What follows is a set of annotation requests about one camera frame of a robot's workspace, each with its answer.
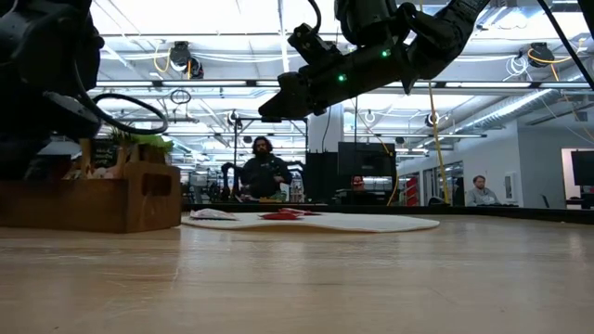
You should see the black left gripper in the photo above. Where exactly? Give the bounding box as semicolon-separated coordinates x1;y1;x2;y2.
0;90;103;182

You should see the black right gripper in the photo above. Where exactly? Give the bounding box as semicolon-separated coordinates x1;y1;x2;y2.
257;44;412;120

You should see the orange mango tea packet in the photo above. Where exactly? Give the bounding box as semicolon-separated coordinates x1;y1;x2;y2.
77;137;129;180

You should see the red strawberry tea packet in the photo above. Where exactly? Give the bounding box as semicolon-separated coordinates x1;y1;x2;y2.
278;207;321;217
259;212;301;222
189;208;239;222

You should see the person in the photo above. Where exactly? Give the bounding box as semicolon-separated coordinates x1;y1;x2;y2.
239;135;294;202
465;174;501;208

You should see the wooden three-compartment tray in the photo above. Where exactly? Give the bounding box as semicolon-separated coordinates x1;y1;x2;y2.
0;161;183;235

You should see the black monitor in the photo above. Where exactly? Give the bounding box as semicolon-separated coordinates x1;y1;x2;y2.
337;141;398;177

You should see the succulent in patterned white pot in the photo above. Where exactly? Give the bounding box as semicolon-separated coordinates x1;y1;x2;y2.
109;127;175;163

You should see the white round placemat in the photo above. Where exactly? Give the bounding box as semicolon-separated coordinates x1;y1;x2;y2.
180;211;441;234

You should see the black television screen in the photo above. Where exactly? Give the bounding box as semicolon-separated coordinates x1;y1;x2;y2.
570;150;594;187

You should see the black camera rig frame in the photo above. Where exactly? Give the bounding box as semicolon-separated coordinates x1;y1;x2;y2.
233;115;311;205

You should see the black cable reel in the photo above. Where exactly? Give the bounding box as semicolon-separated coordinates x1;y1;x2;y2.
168;40;205;79
527;41;556;69

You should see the yellow cable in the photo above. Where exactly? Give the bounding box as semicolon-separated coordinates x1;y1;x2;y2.
426;83;452;205

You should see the silver ventilation duct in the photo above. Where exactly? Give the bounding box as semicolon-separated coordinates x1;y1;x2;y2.
457;87;565;135

